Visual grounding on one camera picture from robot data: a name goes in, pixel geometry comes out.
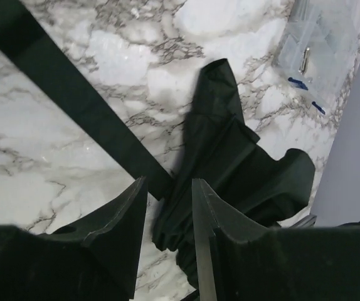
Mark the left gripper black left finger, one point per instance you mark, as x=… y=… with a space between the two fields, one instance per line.
x=93 y=258

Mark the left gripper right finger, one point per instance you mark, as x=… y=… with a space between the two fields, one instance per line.
x=239 y=259

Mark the black folding umbrella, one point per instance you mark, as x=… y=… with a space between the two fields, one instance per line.
x=219 y=147

